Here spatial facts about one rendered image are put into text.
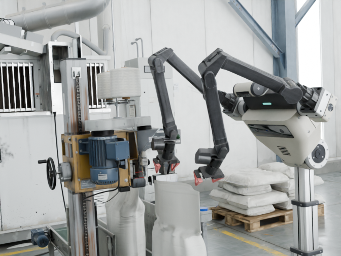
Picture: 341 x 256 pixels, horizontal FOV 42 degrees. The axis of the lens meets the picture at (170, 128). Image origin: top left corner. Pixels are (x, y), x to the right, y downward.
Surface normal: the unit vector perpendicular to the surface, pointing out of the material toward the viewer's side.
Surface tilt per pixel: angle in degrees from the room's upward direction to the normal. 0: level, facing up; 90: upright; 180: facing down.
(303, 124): 90
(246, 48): 90
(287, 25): 90
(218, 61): 118
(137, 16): 90
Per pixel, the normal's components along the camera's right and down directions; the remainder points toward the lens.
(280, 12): -0.88, 0.07
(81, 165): 0.47, 0.03
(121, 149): 0.79, 0.00
